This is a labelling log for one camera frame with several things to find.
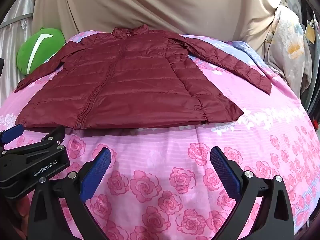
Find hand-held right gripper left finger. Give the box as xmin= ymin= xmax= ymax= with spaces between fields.
xmin=27 ymin=147 xmax=112 ymax=240

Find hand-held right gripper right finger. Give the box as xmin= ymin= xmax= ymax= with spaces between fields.
xmin=210 ymin=146 xmax=295 ymax=240

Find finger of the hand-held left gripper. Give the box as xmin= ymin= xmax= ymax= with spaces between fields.
xmin=7 ymin=126 xmax=66 ymax=153
xmin=0 ymin=124 xmax=25 ymax=147

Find maroon puffer jacket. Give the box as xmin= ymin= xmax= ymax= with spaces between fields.
xmin=14 ymin=25 xmax=272 ymax=131

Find dark hanging clothes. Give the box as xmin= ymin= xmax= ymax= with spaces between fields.
xmin=299 ymin=0 xmax=320 ymax=133

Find pink floral blanket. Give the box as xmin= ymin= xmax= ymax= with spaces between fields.
xmin=0 ymin=29 xmax=320 ymax=240

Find green plush pillow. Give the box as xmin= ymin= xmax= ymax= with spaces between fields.
xmin=16 ymin=27 xmax=66 ymax=76

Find white satin curtain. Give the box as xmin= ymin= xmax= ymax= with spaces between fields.
xmin=0 ymin=0 xmax=39 ymax=95

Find white floral cloth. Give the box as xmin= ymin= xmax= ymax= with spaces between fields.
xmin=264 ymin=4 xmax=313 ymax=98

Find beige cloth backdrop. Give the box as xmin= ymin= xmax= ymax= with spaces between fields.
xmin=32 ymin=0 xmax=280 ymax=55

